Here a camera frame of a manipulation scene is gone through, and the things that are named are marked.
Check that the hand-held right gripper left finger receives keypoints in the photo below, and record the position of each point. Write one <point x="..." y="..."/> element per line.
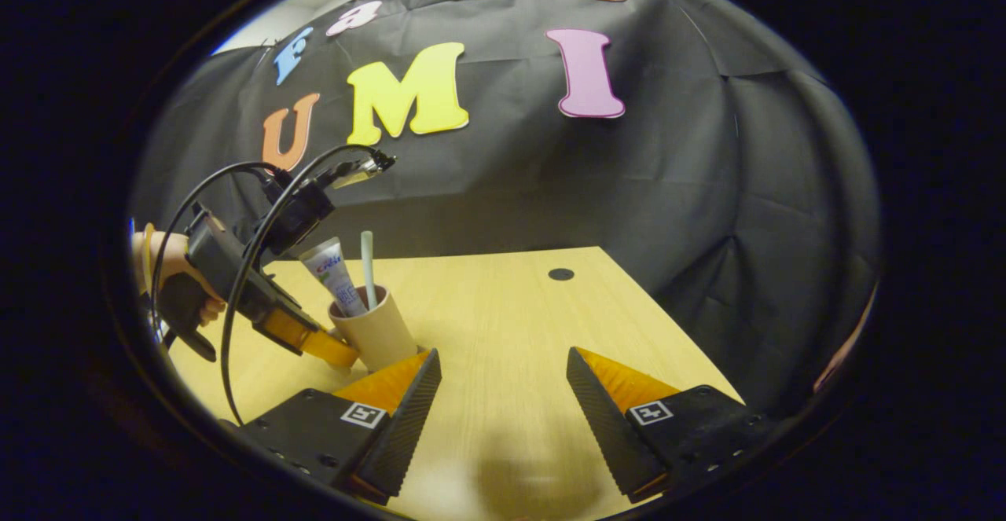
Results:
<point x="401" y="427"/>

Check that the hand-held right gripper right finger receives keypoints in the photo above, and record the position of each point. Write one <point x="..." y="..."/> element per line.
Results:
<point x="601" y="427"/>

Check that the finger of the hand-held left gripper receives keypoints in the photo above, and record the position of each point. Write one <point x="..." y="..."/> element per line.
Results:
<point x="314" y="340"/>

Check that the beige cup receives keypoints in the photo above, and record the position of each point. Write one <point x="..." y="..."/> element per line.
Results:
<point x="381" y="332"/>

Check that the white toothpaste tube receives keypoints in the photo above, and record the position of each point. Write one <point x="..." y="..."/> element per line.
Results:
<point x="330" y="269"/>

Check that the pale green toothbrush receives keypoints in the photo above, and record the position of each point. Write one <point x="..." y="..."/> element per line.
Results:
<point x="368" y="262"/>

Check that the wooden desktop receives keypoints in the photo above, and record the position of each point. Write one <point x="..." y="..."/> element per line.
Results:
<point x="503" y="324"/>

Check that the black backdrop cloth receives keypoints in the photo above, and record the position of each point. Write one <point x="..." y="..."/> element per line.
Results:
<point x="629" y="191"/>

